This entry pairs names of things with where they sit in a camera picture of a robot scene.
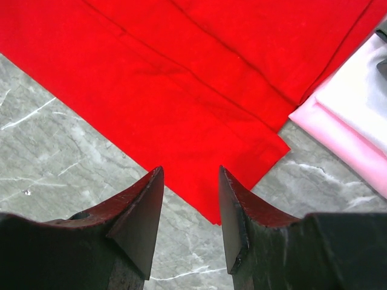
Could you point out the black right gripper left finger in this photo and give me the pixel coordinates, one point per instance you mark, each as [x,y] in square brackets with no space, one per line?
[108,246]

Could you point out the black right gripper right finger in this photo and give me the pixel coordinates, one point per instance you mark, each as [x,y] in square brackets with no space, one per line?
[266,248]

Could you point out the red t-shirt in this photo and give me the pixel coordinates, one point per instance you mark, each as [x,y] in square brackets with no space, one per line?
[188,85]

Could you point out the folded pink t-shirt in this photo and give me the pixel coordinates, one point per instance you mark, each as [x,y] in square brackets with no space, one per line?
[353,149]

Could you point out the folded white t-shirt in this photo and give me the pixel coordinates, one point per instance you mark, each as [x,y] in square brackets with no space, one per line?
[356,94]

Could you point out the folded dark grey t-shirt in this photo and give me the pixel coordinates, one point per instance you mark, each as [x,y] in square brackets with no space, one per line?
[380,32]

